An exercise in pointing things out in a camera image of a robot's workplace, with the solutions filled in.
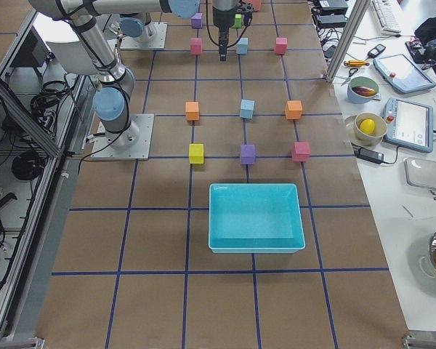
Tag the pink plastic tray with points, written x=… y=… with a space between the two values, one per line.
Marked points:
x=256 y=4

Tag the blue bowl with fruit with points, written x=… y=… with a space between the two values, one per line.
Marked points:
x=361 y=90

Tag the aluminium frame post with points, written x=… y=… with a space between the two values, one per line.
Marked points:
x=353 y=22

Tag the beige bowl with lemon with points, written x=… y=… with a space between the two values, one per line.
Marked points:
x=369 y=129

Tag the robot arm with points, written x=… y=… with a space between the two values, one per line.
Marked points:
x=180 y=8
x=111 y=103

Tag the far purple block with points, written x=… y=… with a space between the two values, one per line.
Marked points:
x=197 y=21

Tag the far teach pendant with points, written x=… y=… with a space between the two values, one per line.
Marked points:
x=403 y=74

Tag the light blue block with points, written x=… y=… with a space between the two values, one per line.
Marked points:
x=242 y=46
x=247 y=109

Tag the yellow block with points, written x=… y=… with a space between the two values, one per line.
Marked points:
x=196 y=153

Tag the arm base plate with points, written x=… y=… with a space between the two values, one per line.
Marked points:
x=149 y=38
x=133 y=144

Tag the cyan plastic tray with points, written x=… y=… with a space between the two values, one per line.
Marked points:
x=255 y=218

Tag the black power adapter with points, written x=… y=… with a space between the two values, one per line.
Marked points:
x=369 y=155

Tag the scissors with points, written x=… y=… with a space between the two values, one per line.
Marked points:
x=351 y=72

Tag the kitchen scale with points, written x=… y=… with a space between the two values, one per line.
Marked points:
x=420 y=173

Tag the near pink block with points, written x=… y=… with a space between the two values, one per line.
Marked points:
x=300 y=151

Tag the near teach pendant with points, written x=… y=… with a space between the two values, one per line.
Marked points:
x=409 y=124

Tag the orange block near arm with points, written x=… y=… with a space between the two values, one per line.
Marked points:
x=192 y=111

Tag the teach pendant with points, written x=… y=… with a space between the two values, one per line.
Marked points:
x=409 y=124
x=403 y=74

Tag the orange block far side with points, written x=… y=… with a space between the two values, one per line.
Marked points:
x=293 y=109

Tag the green block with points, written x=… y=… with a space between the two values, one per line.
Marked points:
x=238 y=21

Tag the purple block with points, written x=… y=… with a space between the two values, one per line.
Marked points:
x=197 y=21
x=247 y=154

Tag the pink block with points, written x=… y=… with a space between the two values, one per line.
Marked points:
x=281 y=45
x=300 y=151

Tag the near purple block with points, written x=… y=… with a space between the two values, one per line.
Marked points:
x=247 y=154

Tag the pink block far side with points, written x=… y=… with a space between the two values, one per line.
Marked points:
x=281 y=45

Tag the yellow handled tool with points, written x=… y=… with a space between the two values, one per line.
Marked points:
x=356 y=63

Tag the pink block near arm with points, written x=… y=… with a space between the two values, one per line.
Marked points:
x=196 y=46

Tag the white keyboard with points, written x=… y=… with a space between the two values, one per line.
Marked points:
x=385 y=17

